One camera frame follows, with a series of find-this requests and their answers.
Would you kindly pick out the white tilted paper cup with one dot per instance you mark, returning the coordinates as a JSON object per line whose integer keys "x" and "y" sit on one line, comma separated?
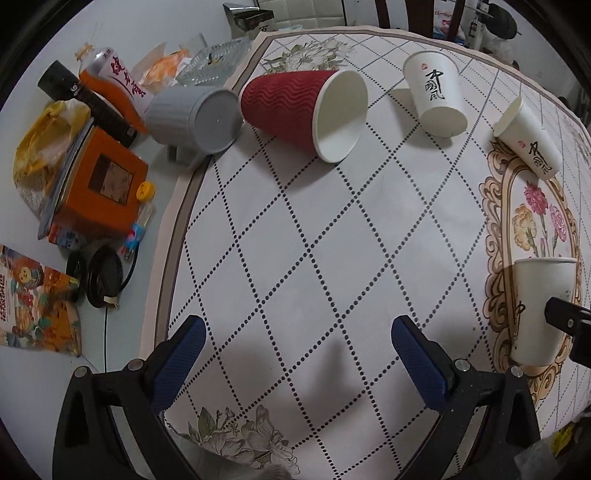
{"x": 523, "y": 133}

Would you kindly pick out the black round lid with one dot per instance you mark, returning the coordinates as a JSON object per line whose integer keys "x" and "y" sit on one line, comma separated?
{"x": 104, "y": 278}

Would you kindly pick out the black thermos bottle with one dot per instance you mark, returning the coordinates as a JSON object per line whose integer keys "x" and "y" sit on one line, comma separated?
{"x": 60, "y": 84}

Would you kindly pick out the red ribbed paper cup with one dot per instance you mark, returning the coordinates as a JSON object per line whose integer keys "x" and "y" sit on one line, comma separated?
{"x": 321, "y": 112}

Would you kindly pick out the glass ashtray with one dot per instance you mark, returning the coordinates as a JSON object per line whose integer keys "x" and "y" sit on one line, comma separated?
{"x": 212, "y": 66}

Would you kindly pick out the yellow plastic bag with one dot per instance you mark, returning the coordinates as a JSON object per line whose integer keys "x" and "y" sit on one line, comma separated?
{"x": 41, "y": 152}

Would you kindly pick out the colourful snack bag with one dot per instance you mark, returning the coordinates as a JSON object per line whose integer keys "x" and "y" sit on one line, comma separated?
{"x": 35, "y": 306}

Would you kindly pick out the grey ribbed mug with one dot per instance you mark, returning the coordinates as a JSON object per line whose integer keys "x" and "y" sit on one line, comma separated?
{"x": 194, "y": 122}

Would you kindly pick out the grey gift box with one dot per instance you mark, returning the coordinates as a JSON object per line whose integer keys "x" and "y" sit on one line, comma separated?
{"x": 248, "y": 21}

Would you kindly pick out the orange drink bottle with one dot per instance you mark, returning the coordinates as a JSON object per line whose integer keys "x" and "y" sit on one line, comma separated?
{"x": 103, "y": 72}

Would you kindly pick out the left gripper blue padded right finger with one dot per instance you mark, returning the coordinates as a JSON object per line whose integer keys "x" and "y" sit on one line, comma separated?
{"x": 419, "y": 357}

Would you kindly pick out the white paper cup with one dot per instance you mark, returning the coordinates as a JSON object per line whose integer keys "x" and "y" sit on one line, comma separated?
{"x": 537, "y": 280}
{"x": 523, "y": 133}

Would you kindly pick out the white cup with calligraphy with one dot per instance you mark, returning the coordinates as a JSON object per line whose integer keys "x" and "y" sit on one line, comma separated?
{"x": 434, "y": 80}

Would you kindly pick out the orange box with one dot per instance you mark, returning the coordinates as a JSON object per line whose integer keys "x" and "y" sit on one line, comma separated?
{"x": 94, "y": 195}

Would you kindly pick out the orange white snack packet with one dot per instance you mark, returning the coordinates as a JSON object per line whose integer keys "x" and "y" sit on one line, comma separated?
{"x": 157, "y": 70}

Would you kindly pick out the floral patterned table mat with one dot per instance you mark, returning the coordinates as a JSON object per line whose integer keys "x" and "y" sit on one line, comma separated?
{"x": 299, "y": 267}

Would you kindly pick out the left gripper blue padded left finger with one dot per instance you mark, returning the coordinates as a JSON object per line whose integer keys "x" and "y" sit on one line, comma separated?
{"x": 175, "y": 358}

